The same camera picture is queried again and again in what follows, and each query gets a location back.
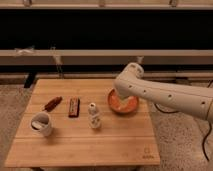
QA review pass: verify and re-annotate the small white bottle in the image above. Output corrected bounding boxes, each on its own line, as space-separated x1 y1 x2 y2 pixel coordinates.
88 103 101 129

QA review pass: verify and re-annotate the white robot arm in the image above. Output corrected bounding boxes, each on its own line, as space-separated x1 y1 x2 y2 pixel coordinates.
114 63 213 123

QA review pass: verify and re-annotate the orange bowl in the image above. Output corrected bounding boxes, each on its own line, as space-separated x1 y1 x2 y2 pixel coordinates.
107 89 139 114

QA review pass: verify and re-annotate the brown chocolate bar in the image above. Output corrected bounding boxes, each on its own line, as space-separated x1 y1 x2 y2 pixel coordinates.
68 98 80 118

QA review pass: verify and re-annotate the wooden table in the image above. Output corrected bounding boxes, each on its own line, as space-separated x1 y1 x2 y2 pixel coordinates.
5 79 160 168

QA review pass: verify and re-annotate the red-brown sausage stick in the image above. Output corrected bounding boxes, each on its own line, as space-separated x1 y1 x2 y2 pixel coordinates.
44 97 62 112

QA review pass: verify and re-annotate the white mug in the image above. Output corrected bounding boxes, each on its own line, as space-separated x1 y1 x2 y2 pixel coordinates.
30 112 53 137

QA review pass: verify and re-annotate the grey metal shelf rail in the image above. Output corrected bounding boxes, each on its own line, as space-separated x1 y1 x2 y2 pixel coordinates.
0 49 213 66

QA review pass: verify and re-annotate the black cable on floor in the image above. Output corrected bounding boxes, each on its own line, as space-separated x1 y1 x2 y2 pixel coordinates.
152 79 213 163

